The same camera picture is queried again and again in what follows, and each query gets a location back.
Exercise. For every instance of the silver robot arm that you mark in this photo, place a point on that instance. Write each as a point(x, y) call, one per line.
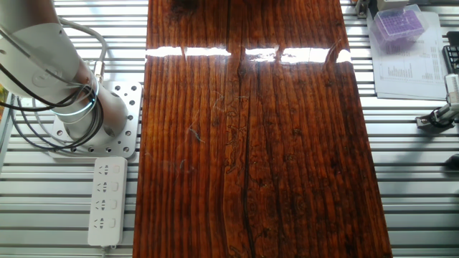
point(39, 61)

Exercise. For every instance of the wood grain mat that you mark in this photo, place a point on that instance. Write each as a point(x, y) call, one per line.
point(258, 143)

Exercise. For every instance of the white power strip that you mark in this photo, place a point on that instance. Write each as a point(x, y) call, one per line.
point(107, 200)

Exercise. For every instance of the printed paper sheets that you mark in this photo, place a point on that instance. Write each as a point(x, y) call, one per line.
point(409, 71)

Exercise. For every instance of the purple tip box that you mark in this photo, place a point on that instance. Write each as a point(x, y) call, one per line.
point(398, 25)

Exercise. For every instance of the beige box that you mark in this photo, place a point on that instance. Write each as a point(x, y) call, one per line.
point(392, 4)

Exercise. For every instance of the black round knob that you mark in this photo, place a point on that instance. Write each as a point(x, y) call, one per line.
point(453, 161)

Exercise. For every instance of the colourful painting cloth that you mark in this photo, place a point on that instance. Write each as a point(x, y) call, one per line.
point(2, 105)

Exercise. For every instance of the black keyboard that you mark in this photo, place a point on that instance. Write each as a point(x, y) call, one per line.
point(452, 57)

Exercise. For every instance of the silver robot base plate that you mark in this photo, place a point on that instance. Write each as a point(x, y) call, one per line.
point(131, 118)

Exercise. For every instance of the grey metal bracket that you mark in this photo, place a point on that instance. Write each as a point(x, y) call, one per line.
point(361, 9)

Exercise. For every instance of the silver camera on bracket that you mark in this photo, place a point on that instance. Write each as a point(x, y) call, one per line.
point(452, 91)

